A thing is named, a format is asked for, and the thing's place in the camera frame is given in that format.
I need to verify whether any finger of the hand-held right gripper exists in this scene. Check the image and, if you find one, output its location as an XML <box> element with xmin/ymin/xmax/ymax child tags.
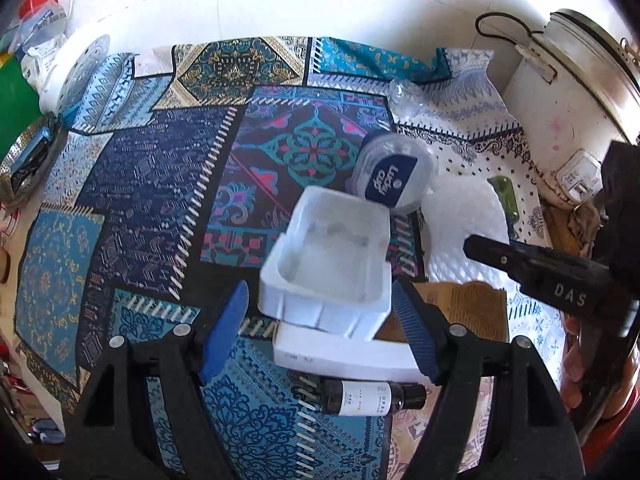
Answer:
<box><xmin>463</xmin><ymin>234</ymin><xmax>608</xmax><ymax>318</ymax></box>

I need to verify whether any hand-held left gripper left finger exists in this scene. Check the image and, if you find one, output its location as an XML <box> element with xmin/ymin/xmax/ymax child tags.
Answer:
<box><xmin>60</xmin><ymin>280</ymin><xmax>251</xmax><ymax>480</ymax></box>

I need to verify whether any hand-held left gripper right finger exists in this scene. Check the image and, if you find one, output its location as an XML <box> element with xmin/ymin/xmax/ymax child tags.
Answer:
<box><xmin>391</xmin><ymin>277</ymin><xmax>586</xmax><ymax>480</ymax></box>

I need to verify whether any white foam tray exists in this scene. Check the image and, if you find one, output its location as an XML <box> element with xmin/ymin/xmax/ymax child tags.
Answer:
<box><xmin>257</xmin><ymin>185</ymin><xmax>392</xmax><ymax>343</ymax></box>

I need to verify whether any person's right hand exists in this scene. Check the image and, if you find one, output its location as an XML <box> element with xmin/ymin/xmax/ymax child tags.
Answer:
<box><xmin>562</xmin><ymin>310</ymin><xmax>596</xmax><ymax>411</ymax></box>

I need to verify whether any brown cloth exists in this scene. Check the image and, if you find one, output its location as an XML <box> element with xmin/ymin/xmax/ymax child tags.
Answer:
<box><xmin>545</xmin><ymin>200</ymin><xmax>606</xmax><ymax>261</ymax></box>

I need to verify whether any brown cardboard piece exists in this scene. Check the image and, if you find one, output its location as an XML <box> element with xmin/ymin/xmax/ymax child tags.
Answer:
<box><xmin>375</xmin><ymin>280</ymin><xmax>511</xmax><ymax>346</ymax></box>

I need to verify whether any dark bottle with white label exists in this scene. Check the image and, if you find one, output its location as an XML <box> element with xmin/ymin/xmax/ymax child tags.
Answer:
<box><xmin>307</xmin><ymin>379</ymin><xmax>428</xmax><ymax>417</ymax></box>

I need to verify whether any white foam slab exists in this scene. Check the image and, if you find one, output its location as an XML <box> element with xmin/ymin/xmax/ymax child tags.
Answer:
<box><xmin>272</xmin><ymin>322</ymin><xmax>431</xmax><ymax>383</ymax></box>

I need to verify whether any green glass object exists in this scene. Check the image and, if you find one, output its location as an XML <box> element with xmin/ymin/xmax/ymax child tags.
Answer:
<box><xmin>487</xmin><ymin>176</ymin><xmax>518</xmax><ymax>226</ymax></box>

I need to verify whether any white bubble wrap sheet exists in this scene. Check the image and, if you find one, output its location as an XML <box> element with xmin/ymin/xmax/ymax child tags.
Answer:
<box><xmin>420</xmin><ymin>176</ymin><xmax>516</xmax><ymax>286</ymax></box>

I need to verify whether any white rice cooker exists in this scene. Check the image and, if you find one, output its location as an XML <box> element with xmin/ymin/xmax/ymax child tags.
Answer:
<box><xmin>502</xmin><ymin>8</ymin><xmax>640</xmax><ymax>209</ymax></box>

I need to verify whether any plastic cup with blue label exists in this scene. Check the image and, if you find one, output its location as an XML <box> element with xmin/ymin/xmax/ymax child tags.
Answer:
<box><xmin>350</xmin><ymin>130</ymin><xmax>437</xmax><ymax>213</ymax></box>

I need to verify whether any blue patchwork tablecloth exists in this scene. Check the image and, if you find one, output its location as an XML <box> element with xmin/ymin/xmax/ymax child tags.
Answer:
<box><xmin>12</xmin><ymin>35</ymin><xmax>566</xmax><ymax>480</ymax></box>

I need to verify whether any metal tin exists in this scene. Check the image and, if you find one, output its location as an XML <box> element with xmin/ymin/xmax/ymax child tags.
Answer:
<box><xmin>0</xmin><ymin>112</ymin><xmax>68</xmax><ymax>211</ymax></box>

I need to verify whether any white perforated steamer plate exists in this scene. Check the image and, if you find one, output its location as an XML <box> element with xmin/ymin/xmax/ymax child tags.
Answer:
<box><xmin>39</xmin><ymin>34</ymin><xmax>112</xmax><ymax>115</ymax></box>

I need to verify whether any green box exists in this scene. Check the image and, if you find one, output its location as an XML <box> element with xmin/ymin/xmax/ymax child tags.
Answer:
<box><xmin>0</xmin><ymin>55</ymin><xmax>41</xmax><ymax>161</ymax></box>

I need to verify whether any white packet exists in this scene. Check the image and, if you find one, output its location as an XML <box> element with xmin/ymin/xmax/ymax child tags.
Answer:
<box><xmin>20</xmin><ymin>35</ymin><xmax>68</xmax><ymax>91</ymax></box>

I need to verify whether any clear plastic bag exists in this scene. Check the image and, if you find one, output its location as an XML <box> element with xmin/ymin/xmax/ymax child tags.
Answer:
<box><xmin>10</xmin><ymin>2</ymin><xmax>68</xmax><ymax>51</ymax></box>

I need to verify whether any black power cable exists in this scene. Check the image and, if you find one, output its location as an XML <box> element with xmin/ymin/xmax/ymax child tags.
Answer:
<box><xmin>475</xmin><ymin>12</ymin><xmax>543</xmax><ymax>41</ymax></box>

